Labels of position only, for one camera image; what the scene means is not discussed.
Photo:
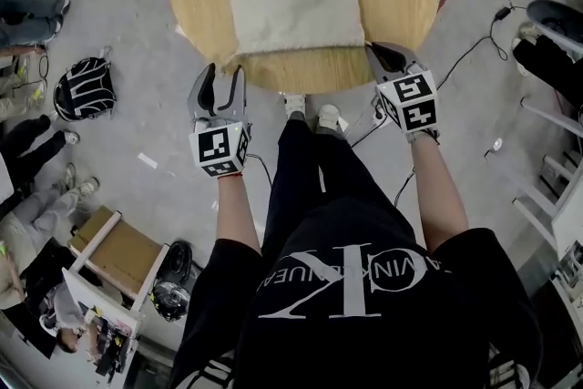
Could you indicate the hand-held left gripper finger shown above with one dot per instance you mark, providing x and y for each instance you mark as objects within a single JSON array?
[
  {"x": 200, "y": 95},
  {"x": 239, "y": 98}
]

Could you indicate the person's black trousers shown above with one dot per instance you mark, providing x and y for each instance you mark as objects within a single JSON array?
[{"x": 314, "y": 182}]

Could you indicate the person's white shoe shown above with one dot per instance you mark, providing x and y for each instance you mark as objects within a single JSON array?
[
  {"x": 295, "y": 102},
  {"x": 329, "y": 116}
]

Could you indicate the brown cardboard box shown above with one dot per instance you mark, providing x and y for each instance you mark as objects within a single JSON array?
[{"x": 118, "y": 248}]

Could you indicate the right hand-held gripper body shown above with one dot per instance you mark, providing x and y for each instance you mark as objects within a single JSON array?
[{"x": 412, "y": 102}]

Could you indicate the white metal frame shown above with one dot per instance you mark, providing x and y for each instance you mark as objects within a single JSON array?
[{"x": 553, "y": 196}]

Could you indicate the round wooden table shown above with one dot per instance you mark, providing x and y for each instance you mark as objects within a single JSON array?
[{"x": 401, "y": 0}]

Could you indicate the person's left forearm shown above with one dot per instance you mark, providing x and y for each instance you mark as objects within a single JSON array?
[{"x": 237, "y": 214}]

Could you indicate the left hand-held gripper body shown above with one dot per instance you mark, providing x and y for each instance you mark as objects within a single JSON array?
[{"x": 217, "y": 148}]

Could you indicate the person's right forearm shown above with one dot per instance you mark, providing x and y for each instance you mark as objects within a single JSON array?
[{"x": 439, "y": 191}]

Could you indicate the black helmet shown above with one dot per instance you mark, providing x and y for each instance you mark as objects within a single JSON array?
[{"x": 172, "y": 282}]

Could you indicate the person's left white shoe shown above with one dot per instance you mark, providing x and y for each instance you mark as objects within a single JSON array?
[{"x": 295, "y": 102}]

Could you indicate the black backpack with white pattern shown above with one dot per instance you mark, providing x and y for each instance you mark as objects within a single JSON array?
[{"x": 84, "y": 89}]

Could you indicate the white board with papers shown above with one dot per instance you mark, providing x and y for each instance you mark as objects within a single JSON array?
[{"x": 98, "y": 323}]

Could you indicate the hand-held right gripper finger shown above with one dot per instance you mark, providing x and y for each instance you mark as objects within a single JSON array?
[
  {"x": 374, "y": 61},
  {"x": 407, "y": 57}
]

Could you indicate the person's right white shoe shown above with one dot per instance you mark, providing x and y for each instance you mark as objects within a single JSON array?
[{"x": 329, "y": 116}]

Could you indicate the person's black printed t-shirt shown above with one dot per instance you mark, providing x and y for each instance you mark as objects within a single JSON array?
[{"x": 355, "y": 305}]

